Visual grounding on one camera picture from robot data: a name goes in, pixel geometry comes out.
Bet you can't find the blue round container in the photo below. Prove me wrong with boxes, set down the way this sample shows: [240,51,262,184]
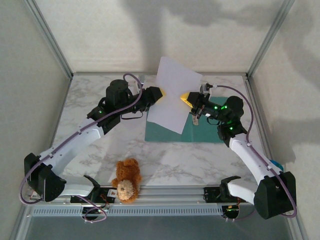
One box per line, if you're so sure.
[270,159,285,173]

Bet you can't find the white paper sheet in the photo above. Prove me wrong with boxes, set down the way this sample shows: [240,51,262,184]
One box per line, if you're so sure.
[146,56,204,135]

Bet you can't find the aluminium table edge rail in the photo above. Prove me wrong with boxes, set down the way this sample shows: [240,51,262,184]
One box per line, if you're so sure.
[71,71,250,77]

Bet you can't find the grey slotted cable duct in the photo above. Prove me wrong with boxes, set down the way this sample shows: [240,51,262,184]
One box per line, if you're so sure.
[29,208,225,217]

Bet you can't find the aluminium frame post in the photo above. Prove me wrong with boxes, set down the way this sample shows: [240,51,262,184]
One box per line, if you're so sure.
[23,0,74,78]
[246,0,296,79]

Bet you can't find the grey aluminium frame leg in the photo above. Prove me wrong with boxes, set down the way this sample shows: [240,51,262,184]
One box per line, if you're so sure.
[9,204,32,240]
[284,204,310,240]

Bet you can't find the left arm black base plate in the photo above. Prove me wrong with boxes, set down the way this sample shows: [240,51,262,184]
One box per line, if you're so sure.
[70,186,118,204]

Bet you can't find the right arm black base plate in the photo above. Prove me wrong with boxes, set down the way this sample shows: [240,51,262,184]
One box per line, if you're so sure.
[203,186,250,203]

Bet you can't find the aluminium mounting rail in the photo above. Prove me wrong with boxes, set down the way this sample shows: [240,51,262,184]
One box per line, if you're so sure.
[22,183,298,208]

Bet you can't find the metal folder clip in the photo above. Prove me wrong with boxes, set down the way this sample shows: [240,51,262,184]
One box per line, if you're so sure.
[190,112,201,126]

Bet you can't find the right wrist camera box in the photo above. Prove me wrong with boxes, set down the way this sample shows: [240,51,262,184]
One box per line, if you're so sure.
[199,82,213,96]

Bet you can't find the brown teddy bear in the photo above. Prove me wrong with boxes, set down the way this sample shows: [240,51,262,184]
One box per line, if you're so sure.
[111,158,143,205]

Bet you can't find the aluminium table side rail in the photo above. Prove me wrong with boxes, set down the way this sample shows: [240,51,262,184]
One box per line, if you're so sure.
[243,74,286,186]
[43,76,73,187]

